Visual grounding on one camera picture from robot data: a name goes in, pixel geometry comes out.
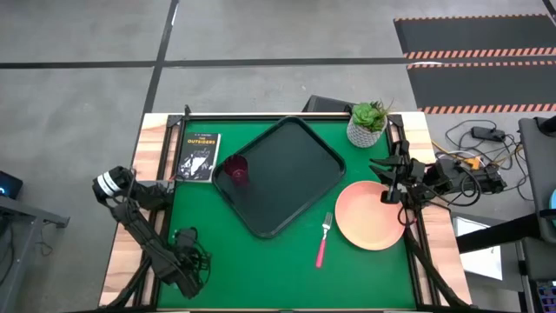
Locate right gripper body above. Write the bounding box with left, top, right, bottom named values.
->
left=401, top=158, right=429, bottom=195

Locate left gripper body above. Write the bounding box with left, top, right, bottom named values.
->
left=173, top=226, right=201, bottom=257

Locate red translucent plastic cup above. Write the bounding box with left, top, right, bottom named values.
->
left=222, top=154, right=251, bottom=188

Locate pink-handled metal fork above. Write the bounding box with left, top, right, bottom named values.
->
left=314, top=211, right=334, bottom=269

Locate orange round plate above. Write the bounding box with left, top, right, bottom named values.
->
left=334, top=180, right=409, bottom=252

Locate dark grey plastic tray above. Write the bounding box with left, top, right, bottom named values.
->
left=211, top=115, right=348, bottom=239

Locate succulent in white pot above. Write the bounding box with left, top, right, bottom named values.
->
left=346, top=98, right=394, bottom=150

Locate yellow power plug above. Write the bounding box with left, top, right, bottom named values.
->
left=460, top=155, right=483, bottom=171

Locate green table mat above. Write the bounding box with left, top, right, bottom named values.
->
left=156, top=117, right=417, bottom=310

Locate black paperback book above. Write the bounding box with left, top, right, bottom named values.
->
left=175, top=132, right=222, bottom=183

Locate black power adapter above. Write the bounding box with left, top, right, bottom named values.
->
left=471, top=125, right=507, bottom=143

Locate black flat box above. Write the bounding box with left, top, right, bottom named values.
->
left=302, top=94, right=355, bottom=115

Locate black orange-striped floor mat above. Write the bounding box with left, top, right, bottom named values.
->
left=393, top=14, right=556, bottom=61
left=406, top=60, right=556, bottom=115

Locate black flat beam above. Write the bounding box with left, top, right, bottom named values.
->
left=455, top=212, right=542, bottom=254

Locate white paper sheet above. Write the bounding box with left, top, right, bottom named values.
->
left=451, top=216, right=504, bottom=282

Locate grey cart top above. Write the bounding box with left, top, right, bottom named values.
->
left=518, top=116, right=556, bottom=244

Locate grey metal desk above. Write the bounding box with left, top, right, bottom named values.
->
left=0, top=195, right=70, bottom=313

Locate black box blue light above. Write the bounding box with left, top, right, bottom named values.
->
left=0, top=170, right=24, bottom=200

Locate black floor cable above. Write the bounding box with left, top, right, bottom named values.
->
left=443, top=119, right=535, bottom=203

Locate black diagonal frame strut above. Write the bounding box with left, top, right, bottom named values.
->
left=103, top=256, right=153, bottom=310
left=403, top=225, right=473, bottom=310

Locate black aluminium table frame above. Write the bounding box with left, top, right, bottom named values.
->
left=154, top=103, right=432, bottom=312

